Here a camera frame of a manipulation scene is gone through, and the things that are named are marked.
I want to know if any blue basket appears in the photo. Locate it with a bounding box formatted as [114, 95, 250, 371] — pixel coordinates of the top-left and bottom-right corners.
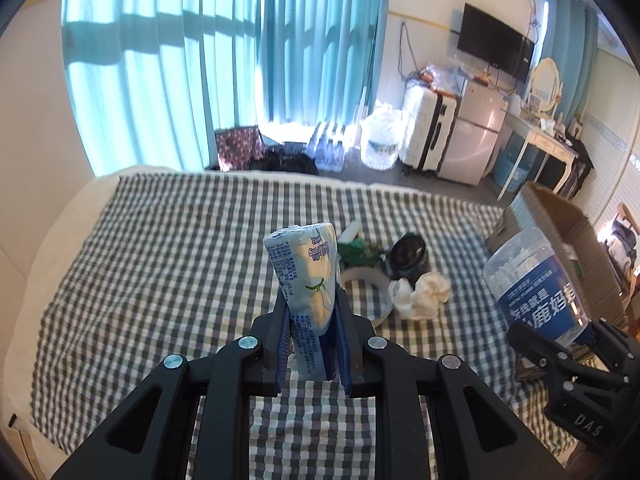
[492, 152, 531, 197]

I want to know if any white suitcase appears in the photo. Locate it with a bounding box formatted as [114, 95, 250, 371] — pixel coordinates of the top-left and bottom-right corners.
[401, 85, 459, 177]

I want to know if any cardboard box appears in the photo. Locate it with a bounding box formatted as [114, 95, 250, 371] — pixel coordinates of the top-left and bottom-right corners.
[487, 181, 640, 332]

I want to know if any light blue sheer curtain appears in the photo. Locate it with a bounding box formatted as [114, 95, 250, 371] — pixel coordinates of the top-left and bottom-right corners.
[61, 0, 266, 177]

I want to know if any patterned fabric bag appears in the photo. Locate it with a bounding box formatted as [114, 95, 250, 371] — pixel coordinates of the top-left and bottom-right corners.
[215, 127, 267, 172]

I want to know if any white dressing table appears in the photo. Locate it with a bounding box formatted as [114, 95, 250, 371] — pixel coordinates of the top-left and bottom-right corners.
[496, 110, 582, 202]

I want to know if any black wall cable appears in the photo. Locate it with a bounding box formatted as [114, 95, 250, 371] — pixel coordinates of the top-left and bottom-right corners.
[398, 22, 426, 82]

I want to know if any pile of black shoes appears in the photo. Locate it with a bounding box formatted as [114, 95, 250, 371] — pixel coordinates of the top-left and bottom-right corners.
[247, 147, 319, 177]

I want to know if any narrow teal curtain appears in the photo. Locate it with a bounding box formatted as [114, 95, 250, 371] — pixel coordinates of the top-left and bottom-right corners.
[542, 0, 599, 117]

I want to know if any large water jug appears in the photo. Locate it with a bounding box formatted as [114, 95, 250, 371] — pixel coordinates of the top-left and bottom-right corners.
[360, 102, 404, 171]

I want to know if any black round jar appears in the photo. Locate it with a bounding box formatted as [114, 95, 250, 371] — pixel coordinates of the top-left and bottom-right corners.
[387, 232, 429, 282]

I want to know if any black hanging bag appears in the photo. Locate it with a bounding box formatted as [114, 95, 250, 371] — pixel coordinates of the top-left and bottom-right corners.
[542, 140, 594, 199]

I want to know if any clear plastic bags pile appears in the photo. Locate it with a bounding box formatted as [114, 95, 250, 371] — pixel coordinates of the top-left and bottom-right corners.
[415, 62, 471, 94]

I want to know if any light blue tissue pack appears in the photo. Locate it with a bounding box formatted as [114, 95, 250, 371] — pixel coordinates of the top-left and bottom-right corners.
[263, 221, 342, 382]

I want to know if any blue label cotton swab jar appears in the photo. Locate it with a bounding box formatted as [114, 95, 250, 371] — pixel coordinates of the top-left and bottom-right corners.
[482, 226, 597, 349]

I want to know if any silver small fridge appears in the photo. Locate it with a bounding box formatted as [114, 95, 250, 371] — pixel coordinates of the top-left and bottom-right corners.
[437, 80, 509, 187]

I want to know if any white crumpled tissue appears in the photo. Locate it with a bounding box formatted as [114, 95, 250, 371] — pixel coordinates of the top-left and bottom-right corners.
[387, 271, 452, 322]

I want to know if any pack of water bottles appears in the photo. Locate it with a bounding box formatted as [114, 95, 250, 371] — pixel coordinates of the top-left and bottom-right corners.
[306, 122, 352, 172]

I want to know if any white louvered wardrobe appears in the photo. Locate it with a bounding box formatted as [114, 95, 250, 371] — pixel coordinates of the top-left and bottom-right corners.
[570, 35, 640, 241]

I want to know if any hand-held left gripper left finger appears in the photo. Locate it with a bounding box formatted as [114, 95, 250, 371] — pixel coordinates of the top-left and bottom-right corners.
[50, 290, 293, 480]

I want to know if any wooden chair with clothes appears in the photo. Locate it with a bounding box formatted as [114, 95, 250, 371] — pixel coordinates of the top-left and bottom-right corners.
[602, 202, 640, 286]

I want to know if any checkered cloth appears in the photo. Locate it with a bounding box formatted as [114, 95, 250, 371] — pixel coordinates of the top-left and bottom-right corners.
[30, 172, 586, 480]

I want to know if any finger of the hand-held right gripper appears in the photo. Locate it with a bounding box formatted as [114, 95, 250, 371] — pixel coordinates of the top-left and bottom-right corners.
[507, 322, 628, 401]
[587, 317, 640, 391]

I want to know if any grey tape roll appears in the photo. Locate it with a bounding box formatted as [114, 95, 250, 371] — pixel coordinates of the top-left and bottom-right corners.
[340, 267, 397, 329]

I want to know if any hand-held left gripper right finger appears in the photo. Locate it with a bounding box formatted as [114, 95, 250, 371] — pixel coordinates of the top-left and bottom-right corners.
[334, 287, 583, 480]

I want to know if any black television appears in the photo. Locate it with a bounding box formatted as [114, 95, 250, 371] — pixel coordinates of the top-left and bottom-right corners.
[456, 3, 536, 84]

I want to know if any green foil packet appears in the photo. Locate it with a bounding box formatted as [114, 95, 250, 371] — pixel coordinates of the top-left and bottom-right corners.
[337, 239, 389, 269]

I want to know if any white oval mirror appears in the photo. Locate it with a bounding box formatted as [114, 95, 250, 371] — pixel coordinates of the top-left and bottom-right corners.
[529, 57, 559, 113]

